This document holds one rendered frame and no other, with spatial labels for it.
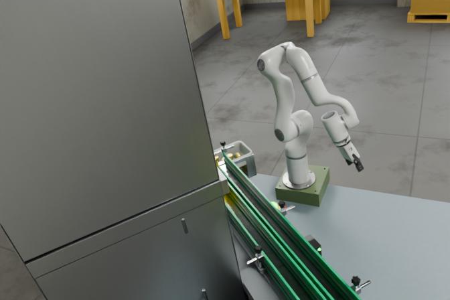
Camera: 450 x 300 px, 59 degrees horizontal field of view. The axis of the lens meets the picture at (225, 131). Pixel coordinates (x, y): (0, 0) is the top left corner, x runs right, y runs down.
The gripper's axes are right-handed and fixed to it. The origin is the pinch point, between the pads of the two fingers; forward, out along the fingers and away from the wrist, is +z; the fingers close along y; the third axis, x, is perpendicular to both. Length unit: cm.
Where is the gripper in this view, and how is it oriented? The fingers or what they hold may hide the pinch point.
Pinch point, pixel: (355, 165)
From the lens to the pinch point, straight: 209.9
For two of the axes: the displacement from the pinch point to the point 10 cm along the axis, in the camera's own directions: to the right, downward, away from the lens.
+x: -8.2, 5.7, -0.6
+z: 5.1, 7.8, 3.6
